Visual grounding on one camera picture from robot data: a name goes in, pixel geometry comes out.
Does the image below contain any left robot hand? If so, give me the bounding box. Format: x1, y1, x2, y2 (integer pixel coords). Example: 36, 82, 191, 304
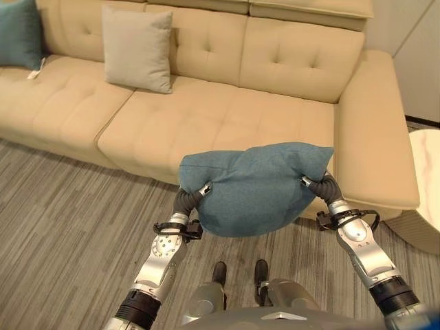
173, 182, 213, 216

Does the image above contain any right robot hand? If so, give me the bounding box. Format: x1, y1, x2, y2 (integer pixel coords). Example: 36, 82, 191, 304
299, 173, 344, 207

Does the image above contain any teal cushion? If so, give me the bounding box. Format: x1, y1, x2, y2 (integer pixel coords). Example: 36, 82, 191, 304
0, 0, 45, 72
178, 142, 336, 239

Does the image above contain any beige tufted sofa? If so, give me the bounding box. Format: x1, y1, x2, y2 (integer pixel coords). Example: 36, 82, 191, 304
0, 0, 421, 221

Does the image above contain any white sofa label tag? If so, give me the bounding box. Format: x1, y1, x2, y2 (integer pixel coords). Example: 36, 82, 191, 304
27, 57, 47, 80

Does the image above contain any silver robot left leg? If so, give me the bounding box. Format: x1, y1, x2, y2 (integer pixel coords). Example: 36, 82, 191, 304
181, 261, 228, 326

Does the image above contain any silver robot leg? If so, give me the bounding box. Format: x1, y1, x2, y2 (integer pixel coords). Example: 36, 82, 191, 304
253, 259, 322, 312
181, 261, 228, 326

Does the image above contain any white marble side table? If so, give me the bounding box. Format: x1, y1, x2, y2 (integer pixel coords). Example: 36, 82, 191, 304
381, 129, 440, 257

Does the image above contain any silver robot right leg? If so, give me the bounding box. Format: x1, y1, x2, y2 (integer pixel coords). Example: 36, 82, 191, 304
253, 259, 322, 312

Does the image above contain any grey robot torso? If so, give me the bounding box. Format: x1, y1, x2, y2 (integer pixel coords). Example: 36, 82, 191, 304
175, 305, 389, 330

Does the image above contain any grey cushion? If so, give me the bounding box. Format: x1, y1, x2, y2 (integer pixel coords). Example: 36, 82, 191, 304
101, 5, 174, 95

